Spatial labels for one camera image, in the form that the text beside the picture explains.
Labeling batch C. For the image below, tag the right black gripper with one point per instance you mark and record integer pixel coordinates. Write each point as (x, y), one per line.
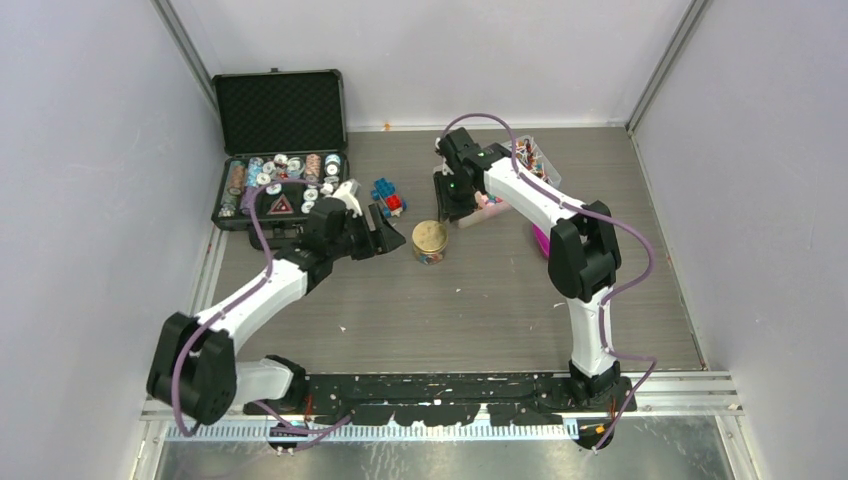
(446, 207)

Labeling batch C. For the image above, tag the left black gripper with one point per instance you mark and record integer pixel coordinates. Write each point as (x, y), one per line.
(386, 238)

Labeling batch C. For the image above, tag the gold jar lid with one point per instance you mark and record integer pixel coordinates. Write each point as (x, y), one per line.
(429, 237)

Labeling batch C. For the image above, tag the clear plastic jar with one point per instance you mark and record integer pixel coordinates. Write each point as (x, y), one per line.
(429, 257)

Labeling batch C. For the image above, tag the magenta plastic scoop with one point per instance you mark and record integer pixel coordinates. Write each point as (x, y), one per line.
(542, 240)

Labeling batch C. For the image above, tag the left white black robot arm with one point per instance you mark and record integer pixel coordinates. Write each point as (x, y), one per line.
(194, 368)

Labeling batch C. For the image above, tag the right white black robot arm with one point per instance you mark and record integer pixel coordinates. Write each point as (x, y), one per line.
(583, 255)

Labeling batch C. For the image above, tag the blue red brick toy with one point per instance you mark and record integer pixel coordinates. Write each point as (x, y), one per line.
(385, 193)

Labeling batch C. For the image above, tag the clear compartment candy box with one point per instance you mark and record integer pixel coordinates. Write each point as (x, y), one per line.
(536, 159)

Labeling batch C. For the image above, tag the black poker chip case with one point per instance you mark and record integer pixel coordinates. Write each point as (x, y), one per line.
(269, 119)

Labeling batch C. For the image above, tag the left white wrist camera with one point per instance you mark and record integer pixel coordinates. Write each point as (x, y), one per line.
(347, 192)

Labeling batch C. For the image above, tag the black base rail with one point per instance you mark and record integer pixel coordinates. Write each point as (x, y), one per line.
(450, 399)

